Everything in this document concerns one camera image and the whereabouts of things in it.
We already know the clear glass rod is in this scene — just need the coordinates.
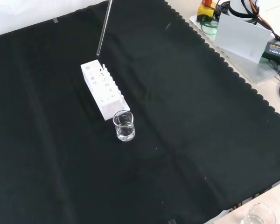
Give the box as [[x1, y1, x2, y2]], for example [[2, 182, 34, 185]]
[[96, 0, 113, 56]]

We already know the small clear glass beaker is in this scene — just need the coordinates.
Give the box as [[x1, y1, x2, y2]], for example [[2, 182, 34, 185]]
[[112, 110, 136, 142]]

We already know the white test tube rack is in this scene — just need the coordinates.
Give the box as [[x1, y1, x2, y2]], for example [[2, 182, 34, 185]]
[[80, 59, 131, 121]]

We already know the black bench cloth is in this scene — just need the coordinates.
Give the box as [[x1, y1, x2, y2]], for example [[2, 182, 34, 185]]
[[0, 0, 280, 224]]

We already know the yellow stop button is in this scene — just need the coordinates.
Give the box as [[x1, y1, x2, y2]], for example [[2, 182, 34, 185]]
[[197, 0, 217, 23]]

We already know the pale board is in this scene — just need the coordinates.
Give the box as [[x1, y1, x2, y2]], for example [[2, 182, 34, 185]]
[[214, 13, 273, 64]]

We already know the black power adapter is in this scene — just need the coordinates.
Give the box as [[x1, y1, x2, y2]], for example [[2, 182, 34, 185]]
[[261, 41, 280, 63]]

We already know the clear glass vessel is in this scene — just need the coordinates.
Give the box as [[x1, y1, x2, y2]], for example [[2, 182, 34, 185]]
[[241, 202, 277, 224]]

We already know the green cable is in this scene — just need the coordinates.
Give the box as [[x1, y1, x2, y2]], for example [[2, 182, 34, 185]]
[[200, 18, 219, 36]]

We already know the grey base plate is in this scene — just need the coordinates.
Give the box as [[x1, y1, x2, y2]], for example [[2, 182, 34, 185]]
[[189, 14, 280, 84]]

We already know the orange cable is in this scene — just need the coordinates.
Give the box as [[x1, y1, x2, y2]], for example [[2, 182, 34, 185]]
[[251, 0, 275, 33]]

